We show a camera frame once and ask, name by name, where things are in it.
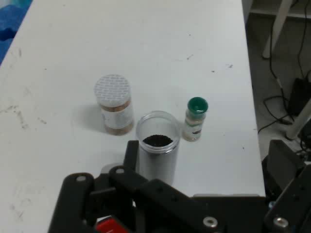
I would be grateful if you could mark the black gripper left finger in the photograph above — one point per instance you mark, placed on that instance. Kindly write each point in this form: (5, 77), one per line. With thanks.
(155, 201)

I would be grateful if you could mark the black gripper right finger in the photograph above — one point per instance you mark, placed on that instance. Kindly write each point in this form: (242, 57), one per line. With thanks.
(289, 184)

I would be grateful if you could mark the clear plastic jar black seeds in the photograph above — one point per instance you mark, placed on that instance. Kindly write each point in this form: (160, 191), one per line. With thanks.
(158, 165)

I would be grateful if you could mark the red bowl black rim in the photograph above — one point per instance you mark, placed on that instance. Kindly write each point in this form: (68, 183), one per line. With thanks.
(107, 227)

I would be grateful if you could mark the white furniture leg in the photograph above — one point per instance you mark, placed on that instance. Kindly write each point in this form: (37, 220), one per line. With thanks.
(300, 121)
(279, 29)

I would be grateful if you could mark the black power adapter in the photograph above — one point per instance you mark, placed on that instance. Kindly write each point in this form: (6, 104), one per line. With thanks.
(300, 97)

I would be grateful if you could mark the small spice bottle green cap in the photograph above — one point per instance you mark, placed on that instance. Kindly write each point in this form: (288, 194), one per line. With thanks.
(195, 121)

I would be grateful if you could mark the nut jar white lid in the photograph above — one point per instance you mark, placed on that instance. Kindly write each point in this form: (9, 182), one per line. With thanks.
(116, 114)

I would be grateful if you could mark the dark blue foam tile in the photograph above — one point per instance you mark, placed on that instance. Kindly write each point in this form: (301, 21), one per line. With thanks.
(6, 48)
(14, 12)

